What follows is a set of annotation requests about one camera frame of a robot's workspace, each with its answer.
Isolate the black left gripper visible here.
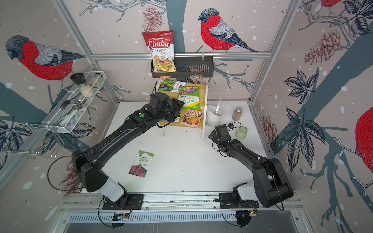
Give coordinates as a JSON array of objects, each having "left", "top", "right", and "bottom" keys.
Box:
[{"left": 156, "top": 97, "right": 186, "bottom": 123}]

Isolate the green flower seed bag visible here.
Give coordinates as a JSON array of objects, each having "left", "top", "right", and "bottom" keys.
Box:
[{"left": 178, "top": 86, "right": 201, "bottom": 111}]

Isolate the mimosa seed bag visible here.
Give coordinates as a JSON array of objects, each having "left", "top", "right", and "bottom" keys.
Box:
[{"left": 158, "top": 79, "right": 176, "bottom": 92}]

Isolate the green white purple seed bag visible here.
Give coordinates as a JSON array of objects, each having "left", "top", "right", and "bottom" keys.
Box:
[{"left": 129, "top": 150, "right": 154, "bottom": 178}]

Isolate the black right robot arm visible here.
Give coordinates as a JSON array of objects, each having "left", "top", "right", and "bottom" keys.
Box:
[{"left": 208, "top": 124, "right": 294, "bottom": 208}]

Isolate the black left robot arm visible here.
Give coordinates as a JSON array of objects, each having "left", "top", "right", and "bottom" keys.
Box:
[{"left": 71, "top": 93, "right": 185, "bottom": 202}]

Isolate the wooden two-tier shelf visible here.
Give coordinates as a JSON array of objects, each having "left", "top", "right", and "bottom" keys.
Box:
[{"left": 155, "top": 79, "right": 208, "bottom": 130}]

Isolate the small white seed packet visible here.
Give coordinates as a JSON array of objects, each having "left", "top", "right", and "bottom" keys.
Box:
[{"left": 173, "top": 81, "right": 187, "bottom": 90}]

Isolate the red Chuba cassava chips bag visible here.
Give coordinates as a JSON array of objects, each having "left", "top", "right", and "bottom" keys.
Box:
[{"left": 142, "top": 31, "right": 176, "bottom": 73}]

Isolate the pink shop picture packet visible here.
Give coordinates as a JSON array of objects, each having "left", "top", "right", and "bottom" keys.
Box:
[{"left": 181, "top": 109, "right": 203, "bottom": 128}]

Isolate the white cup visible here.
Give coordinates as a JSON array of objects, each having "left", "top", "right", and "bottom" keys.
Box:
[{"left": 206, "top": 105, "right": 222, "bottom": 127}]

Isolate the green glass cup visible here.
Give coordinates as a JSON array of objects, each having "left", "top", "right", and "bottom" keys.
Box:
[{"left": 235, "top": 126, "right": 248, "bottom": 141}]

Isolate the pink straw spoon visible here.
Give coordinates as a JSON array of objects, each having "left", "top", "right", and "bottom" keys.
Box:
[{"left": 215, "top": 98, "right": 222, "bottom": 114}]

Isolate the amber small bottle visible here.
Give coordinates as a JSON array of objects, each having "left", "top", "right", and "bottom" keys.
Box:
[{"left": 232, "top": 107, "right": 242, "bottom": 121}]

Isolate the snack bar packet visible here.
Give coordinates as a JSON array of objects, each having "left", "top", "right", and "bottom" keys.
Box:
[{"left": 189, "top": 68, "right": 204, "bottom": 72}]

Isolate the glass jar in rack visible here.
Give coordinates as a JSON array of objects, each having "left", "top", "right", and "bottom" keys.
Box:
[{"left": 88, "top": 73, "right": 103, "bottom": 88}]

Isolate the metal spoon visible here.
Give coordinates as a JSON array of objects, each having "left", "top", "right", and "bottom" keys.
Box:
[{"left": 65, "top": 99, "right": 87, "bottom": 117}]

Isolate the black lid spice grinder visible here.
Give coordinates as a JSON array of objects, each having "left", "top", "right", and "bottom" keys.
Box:
[{"left": 70, "top": 73, "right": 95, "bottom": 98}]

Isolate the metal fork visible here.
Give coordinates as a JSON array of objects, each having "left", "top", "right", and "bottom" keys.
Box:
[{"left": 60, "top": 94, "right": 81, "bottom": 109}]

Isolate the black wire basket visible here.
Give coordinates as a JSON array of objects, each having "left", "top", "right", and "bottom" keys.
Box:
[{"left": 151, "top": 56, "right": 214, "bottom": 78}]

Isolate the white wire wall rack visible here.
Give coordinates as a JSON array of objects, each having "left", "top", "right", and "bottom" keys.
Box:
[{"left": 41, "top": 71, "right": 106, "bottom": 134}]

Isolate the chrome wire hanger rack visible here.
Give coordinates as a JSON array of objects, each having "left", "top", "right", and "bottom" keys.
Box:
[{"left": 1, "top": 123, "right": 64, "bottom": 160}]

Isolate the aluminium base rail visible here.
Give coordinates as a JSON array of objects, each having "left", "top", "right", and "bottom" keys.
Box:
[{"left": 61, "top": 190, "right": 301, "bottom": 212}]

